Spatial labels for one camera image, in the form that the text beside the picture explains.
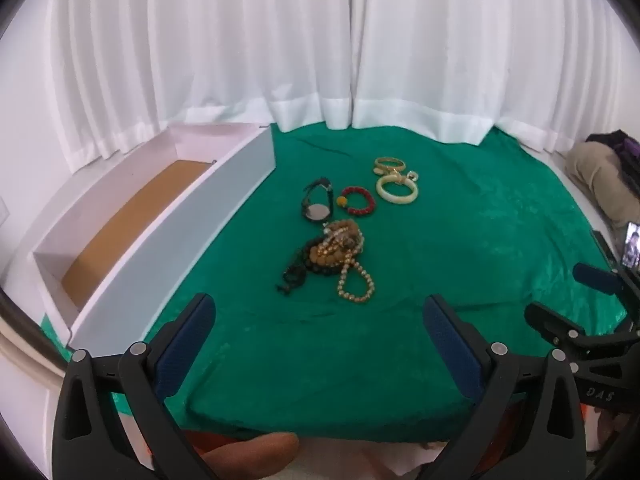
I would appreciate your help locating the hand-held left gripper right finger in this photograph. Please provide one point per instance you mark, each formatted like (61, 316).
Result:
(454, 345)

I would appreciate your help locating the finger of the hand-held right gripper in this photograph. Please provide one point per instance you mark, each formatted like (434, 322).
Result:
(552, 327)
(597, 277)

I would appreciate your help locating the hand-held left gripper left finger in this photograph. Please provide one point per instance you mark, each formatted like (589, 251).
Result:
(184, 342)

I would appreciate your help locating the white cardboard box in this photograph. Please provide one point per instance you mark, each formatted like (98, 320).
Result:
(165, 240)

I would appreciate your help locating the dark green tassel beads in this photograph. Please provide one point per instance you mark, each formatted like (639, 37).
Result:
(292, 276)

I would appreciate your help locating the black wristwatch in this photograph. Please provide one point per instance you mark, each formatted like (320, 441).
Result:
(316, 212)

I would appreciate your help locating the smartphone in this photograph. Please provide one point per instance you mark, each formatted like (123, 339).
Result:
(632, 245)

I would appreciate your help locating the green velvet cloth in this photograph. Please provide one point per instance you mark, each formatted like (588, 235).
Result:
(450, 250)

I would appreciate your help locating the beige bundle of clothes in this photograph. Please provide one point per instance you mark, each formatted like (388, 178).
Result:
(600, 175)

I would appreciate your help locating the dark purple bag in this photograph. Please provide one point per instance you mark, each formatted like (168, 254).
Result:
(617, 140)

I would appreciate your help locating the cream jade bangle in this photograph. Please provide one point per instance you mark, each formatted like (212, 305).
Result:
(383, 193)

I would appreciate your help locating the gold bangle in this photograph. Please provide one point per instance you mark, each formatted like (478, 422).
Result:
(390, 167)

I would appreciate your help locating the white curtain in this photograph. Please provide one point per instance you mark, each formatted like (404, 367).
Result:
(200, 45)
(475, 45)

